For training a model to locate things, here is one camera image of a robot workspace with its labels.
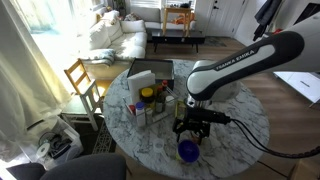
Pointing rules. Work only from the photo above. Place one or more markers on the clear plastic measuring scoop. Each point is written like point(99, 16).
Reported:
point(158, 145)

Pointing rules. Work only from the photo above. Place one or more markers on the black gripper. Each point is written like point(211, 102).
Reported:
point(196, 126)

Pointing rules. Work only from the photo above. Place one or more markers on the red round object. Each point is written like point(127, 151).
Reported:
point(278, 31)

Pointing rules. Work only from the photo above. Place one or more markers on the patterned floor mat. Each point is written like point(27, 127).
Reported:
point(104, 140)

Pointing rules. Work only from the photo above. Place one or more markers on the white drawer cabinet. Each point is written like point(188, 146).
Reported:
point(301, 85)

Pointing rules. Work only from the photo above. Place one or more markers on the white sofa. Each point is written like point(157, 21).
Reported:
point(130, 41)

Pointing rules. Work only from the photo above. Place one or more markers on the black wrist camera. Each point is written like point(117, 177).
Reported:
point(210, 116)

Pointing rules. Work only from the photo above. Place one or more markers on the orange toy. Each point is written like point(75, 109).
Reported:
point(182, 19)

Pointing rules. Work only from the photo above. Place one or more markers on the dark glass bottle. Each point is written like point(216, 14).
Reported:
point(159, 101)

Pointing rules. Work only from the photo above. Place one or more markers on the black coffee table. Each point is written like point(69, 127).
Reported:
point(176, 37)

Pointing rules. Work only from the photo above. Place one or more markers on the red-cap sauce bottle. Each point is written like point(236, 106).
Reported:
point(164, 87)

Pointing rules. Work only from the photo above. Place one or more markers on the glass shaker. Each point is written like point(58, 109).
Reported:
point(149, 115)

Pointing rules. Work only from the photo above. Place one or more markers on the grey upholstered chair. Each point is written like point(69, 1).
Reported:
point(83, 168)

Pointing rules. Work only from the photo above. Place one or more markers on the clear plastic storage bin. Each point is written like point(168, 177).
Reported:
point(63, 146)

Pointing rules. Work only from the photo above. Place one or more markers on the white napkin stack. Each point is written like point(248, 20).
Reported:
point(138, 83)

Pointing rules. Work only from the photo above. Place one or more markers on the clear condiment caddy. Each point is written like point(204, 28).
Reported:
point(168, 110)

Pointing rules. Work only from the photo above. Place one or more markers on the bowl with blue lid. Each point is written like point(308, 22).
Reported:
point(188, 151)

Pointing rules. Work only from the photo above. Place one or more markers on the National Geographic book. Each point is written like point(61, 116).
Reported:
point(180, 111)

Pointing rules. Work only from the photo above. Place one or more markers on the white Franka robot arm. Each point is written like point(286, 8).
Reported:
point(240, 63)

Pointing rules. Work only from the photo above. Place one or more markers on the grey throw blanket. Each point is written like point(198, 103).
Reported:
point(100, 56)

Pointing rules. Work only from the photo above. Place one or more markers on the white bottle blue cap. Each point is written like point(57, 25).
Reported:
point(140, 115)

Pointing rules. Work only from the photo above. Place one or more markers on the white round disc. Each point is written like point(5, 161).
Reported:
point(43, 150)

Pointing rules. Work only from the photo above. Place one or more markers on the yellow-lid jar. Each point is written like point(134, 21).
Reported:
point(147, 95)

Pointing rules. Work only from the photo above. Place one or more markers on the wooden side table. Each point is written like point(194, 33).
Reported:
point(176, 11)

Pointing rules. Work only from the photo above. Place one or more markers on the wooden chair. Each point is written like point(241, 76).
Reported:
point(86, 100)
point(78, 75)

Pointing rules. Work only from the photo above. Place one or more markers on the dark potted plant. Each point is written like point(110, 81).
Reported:
point(119, 7)

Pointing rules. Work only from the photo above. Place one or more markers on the dark door rug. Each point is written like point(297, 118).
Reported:
point(215, 42)

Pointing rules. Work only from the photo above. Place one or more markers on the dark hanging jacket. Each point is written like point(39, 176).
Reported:
point(266, 15)

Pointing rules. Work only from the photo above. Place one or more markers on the brown cardboard box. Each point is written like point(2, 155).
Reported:
point(305, 170)

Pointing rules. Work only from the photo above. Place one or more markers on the small red-lid jar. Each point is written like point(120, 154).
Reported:
point(132, 109)

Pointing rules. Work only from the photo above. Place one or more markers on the patterned cushion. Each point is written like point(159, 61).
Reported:
point(133, 16)

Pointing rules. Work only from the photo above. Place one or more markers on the cream curtain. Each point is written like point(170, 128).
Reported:
point(23, 83)

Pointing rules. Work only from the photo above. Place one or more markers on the dark cardboard box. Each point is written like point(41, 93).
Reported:
point(156, 68)

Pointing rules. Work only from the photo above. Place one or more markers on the white door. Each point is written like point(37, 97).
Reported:
point(220, 16)

